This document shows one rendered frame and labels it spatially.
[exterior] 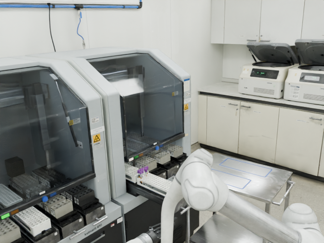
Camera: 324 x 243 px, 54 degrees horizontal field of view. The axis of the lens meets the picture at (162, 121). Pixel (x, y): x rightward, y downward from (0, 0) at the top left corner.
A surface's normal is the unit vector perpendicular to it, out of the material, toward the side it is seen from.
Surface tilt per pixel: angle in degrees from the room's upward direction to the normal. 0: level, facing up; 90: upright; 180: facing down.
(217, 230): 0
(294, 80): 59
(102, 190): 90
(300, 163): 90
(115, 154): 90
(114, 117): 90
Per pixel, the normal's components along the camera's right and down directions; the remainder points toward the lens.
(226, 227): -0.03, -0.95
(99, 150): 0.74, 0.19
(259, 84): -0.69, 0.24
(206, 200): -0.12, 0.25
